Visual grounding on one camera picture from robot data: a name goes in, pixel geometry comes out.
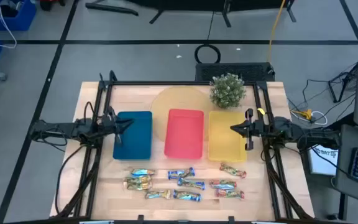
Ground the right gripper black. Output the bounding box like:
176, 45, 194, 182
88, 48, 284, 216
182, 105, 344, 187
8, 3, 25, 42
230, 108, 276, 151

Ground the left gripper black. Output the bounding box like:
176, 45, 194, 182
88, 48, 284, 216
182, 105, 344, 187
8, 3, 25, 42
96, 105, 135, 145

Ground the red wrapper granola bar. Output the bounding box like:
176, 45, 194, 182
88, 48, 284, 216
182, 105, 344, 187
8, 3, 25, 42
214, 188, 246, 200
219, 162, 248, 179
209, 179, 238, 190

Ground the blue wrapper granola bar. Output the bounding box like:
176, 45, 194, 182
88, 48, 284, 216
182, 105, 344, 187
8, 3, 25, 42
172, 189, 203, 203
177, 177, 206, 191

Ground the purple yellow snack packet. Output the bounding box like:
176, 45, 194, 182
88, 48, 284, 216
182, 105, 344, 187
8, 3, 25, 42
167, 167, 196, 181

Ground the yellow translucent plastic bin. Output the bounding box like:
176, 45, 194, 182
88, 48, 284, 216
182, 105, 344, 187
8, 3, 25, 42
208, 111, 248, 162

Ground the blue plastic bin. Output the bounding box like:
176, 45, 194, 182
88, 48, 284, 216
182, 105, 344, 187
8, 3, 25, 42
112, 110, 153, 161

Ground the small green potted plant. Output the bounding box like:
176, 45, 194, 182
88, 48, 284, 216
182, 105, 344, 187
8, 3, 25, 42
209, 73, 247, 110

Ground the black computer case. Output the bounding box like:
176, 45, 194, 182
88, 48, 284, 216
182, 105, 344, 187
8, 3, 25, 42
195, 62, 276, 83

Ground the red translucent plastic bin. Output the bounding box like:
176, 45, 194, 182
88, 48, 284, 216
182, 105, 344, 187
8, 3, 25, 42
163, 108, 205, 160

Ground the round tan mat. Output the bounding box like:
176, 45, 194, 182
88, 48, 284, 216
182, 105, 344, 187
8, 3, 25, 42
150, 86, 217, 142

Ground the yellow power plug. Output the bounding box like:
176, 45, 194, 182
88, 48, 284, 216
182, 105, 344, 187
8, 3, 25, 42
290, 108, 314, 121

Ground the white printed box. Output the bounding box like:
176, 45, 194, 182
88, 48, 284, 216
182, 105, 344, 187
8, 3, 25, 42
307, 144, 339, 177

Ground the black partition panel screen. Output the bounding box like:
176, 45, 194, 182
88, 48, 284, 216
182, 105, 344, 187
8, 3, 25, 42
85, 0, 297, 28

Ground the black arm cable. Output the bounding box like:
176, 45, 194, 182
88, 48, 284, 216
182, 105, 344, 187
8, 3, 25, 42
39, 128, 69, 147
83, 101, 96, 123

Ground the black metal table frame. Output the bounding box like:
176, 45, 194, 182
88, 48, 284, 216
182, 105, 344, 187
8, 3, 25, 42
50, 70, 316, 222

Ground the looped white cable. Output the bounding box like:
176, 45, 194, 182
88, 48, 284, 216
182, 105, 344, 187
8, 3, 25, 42
310, 110, 329, 126

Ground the black base power cable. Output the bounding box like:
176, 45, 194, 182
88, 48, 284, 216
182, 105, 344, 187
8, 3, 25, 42
55, 144, 86, 216

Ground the coiled black cable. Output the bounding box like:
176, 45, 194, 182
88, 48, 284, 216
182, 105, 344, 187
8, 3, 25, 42
193, 44, 222, 65

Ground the black floor cable tangle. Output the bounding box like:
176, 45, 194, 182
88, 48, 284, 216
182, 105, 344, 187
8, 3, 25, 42
287, 61, 358, 126

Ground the yellow hanging cable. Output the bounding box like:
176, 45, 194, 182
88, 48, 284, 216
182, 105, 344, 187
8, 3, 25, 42
267, 0, 287, 63

